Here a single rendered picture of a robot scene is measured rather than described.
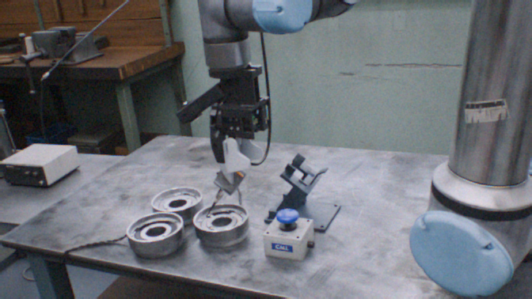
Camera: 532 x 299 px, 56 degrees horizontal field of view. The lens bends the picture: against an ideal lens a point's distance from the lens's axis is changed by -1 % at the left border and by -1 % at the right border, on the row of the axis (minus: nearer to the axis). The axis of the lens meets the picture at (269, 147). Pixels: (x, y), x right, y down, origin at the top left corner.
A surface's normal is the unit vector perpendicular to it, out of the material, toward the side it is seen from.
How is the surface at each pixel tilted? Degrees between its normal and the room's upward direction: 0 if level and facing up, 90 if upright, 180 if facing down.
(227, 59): 90
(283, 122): 90
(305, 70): 90
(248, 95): 90
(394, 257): 0
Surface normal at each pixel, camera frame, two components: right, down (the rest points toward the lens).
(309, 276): -0.08, -0.92
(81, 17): -0.38, 0.38
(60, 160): 0.94, 0.04
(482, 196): -0.31, -0.33
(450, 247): -0.68, 0.44
